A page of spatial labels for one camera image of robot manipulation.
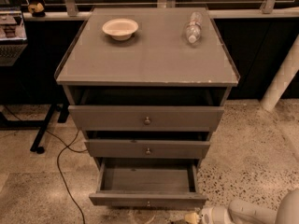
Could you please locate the clear plastic water bottle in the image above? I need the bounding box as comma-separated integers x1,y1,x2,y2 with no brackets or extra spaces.
184,11,203,44

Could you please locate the grey drawer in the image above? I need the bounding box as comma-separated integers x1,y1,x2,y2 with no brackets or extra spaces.
85,139,209,159
69,105,224,132
90,158,206,209

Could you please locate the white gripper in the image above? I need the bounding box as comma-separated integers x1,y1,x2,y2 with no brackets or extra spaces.
184,206,233,224

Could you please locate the white paper bowl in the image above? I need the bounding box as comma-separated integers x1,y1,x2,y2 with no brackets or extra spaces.
102,19,138,41

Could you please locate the grey bottom drawer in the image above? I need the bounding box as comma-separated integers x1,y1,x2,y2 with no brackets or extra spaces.
90,158,206,209

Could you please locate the metal railing frame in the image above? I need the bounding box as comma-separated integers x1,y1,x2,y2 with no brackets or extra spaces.
18,0,299,20

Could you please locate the white diagonal post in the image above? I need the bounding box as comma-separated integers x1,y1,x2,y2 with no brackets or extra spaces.
261,36,299,111

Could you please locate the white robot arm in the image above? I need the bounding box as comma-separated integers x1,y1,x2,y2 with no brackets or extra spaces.
184,189,299,224

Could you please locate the grey top drawer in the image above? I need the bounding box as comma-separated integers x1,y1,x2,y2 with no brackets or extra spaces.
69,105,224,132

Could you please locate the black desk frame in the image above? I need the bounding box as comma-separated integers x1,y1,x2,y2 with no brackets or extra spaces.
0,104,69,154

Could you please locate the grey middle drawer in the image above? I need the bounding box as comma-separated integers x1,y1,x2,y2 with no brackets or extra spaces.
85,139,209,159

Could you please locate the grey drawer cabinet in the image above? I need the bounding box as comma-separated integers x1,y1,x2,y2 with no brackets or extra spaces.
54,6,241,170

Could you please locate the black floor cable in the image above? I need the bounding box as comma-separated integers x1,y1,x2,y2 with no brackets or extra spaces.
0,105,89,224

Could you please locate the small yellow black object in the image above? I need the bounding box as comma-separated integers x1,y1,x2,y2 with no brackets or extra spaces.
28,2,45,17

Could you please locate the open laptop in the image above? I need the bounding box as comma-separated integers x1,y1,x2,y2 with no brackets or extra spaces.
0,7,28,67

